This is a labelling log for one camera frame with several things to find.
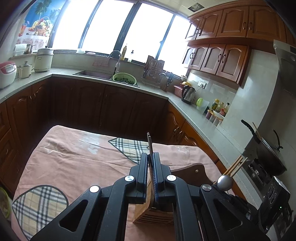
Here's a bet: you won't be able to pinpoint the dark brown chopstick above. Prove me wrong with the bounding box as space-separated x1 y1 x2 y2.
147 133 155 202

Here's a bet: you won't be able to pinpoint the white electric pot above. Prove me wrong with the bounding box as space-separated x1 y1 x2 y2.
34 46 54 72

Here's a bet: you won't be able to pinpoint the gas stove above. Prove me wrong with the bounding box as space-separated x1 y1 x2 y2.
242 159 272 196

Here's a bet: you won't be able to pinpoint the metal spoon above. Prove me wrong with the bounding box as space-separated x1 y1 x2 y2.
216 175 234 191

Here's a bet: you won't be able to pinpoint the white red rice cooker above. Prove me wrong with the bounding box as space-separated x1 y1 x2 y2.
0 61 16 89

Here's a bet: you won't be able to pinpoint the steel electric kettle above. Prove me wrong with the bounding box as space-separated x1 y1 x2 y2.
181 85 196 104

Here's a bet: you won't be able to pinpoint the chrome sink faucet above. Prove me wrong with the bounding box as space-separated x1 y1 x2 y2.
107 50 122 76

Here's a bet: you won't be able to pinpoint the range hood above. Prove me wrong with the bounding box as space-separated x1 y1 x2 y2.
273 40 296 96

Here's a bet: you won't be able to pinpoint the lower wooden base cabinets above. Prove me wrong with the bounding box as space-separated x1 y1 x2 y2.
0 77 246 200

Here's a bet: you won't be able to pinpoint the green bowl on floor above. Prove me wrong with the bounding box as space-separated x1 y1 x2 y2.
0 187 11 219

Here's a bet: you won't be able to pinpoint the fruit poster on wall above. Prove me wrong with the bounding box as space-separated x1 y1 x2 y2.
16 0 65 52

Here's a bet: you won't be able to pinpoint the chopsticks standing in holder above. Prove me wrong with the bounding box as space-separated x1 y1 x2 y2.
222 155 248 177

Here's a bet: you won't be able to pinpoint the green colander with vegetables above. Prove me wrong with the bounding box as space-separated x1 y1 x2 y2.
112 73 137 85

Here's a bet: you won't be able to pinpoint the black wok with lid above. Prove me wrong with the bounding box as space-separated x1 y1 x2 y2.
241 120 287 176

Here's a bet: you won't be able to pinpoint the upper wooden wall cabinets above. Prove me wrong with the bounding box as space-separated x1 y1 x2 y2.
182 1 295 85

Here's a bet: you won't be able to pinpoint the green round lid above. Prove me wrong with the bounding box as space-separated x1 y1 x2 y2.
196 98 203 107

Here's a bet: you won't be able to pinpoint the condiment bottles group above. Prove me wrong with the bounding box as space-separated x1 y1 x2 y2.
205 99 230 126

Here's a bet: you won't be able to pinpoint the dish drying rack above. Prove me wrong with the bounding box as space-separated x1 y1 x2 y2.
142 55 174 92

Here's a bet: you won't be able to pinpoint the pink container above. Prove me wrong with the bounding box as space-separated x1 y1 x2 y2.
174 85 183 98

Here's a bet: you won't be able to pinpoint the pink heart-patterned tablecloth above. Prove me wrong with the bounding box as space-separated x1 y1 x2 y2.
11 126 221 240

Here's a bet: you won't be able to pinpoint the wooden utensil holder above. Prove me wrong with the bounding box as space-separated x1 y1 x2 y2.
132 163 213 225

